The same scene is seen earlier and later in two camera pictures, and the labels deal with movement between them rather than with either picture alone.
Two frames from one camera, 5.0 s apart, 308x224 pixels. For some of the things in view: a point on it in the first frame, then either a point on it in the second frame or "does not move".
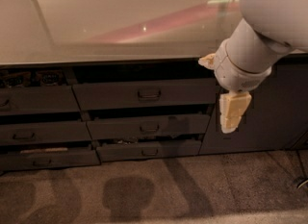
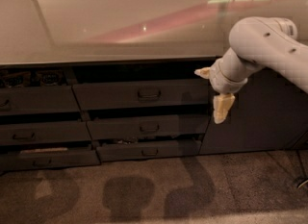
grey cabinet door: [276, 117] does not move
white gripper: [238, 75] to [220, 79]
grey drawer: [149, 127] does not move
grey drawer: [50, 160] does not move
